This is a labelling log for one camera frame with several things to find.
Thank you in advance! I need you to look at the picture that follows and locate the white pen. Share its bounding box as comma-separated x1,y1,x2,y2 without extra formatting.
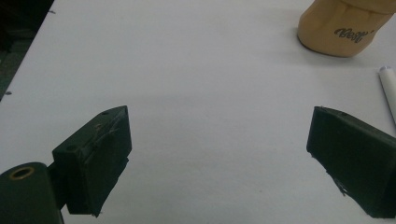
377,65,396,125

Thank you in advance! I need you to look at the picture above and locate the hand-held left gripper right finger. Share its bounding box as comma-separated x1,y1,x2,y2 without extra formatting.
306,105,396,218

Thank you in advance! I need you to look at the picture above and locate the tan pen holder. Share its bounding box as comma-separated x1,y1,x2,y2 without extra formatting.
297,0,396,59

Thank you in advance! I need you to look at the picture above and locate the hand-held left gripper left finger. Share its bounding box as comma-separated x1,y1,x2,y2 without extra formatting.
47,105,133,217

